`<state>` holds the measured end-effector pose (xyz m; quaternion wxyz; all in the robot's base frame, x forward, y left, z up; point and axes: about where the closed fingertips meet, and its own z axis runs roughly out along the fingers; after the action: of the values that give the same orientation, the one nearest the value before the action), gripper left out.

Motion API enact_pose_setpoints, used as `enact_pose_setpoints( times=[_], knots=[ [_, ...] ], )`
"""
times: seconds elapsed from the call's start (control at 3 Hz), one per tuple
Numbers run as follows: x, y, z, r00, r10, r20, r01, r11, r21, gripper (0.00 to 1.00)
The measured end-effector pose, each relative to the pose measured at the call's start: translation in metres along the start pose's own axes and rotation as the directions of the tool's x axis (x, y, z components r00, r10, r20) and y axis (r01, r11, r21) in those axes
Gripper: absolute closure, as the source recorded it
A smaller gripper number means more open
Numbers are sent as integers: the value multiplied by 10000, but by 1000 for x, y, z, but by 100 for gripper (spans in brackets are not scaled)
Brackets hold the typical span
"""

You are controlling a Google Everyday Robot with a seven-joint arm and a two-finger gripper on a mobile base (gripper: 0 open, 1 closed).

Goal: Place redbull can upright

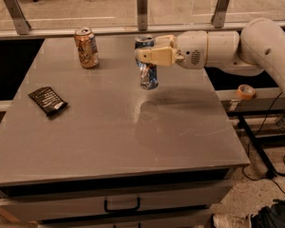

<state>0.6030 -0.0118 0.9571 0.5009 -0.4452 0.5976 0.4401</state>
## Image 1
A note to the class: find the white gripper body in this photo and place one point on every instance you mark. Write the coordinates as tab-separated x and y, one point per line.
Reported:
191	49

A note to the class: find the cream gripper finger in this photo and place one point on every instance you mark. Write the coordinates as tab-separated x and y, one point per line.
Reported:
160	56
165	41

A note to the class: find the blue silver redbull can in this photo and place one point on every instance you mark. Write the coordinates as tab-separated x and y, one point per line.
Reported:
148	72

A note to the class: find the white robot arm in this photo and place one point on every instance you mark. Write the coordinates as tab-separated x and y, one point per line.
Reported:
260	46

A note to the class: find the gold soda can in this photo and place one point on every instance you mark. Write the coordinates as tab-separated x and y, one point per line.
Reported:
85	42

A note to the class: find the orange tape roll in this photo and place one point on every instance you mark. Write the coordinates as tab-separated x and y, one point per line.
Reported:
246	92

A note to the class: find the black snack packet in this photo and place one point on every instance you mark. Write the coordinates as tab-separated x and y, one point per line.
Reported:
48	100

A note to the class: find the black metal stand leg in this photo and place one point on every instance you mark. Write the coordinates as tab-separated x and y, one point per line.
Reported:
271	172

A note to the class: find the grey lower drawer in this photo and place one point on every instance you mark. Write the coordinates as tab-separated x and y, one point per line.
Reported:
177	219

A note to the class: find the grey drawer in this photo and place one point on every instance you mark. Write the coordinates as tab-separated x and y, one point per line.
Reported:
177	219
154	198

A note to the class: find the white sneaker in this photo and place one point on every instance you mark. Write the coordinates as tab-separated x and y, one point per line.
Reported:
229	221

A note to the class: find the grey upper drawer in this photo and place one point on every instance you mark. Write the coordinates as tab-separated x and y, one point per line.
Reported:
154	198

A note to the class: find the right metal railing bracket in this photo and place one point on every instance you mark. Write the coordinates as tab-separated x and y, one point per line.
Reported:
218	18

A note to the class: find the left metal railing bracket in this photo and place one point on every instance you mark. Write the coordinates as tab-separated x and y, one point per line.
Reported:
21	24

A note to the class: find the black drawer handle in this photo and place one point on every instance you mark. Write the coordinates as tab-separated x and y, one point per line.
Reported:
122	205

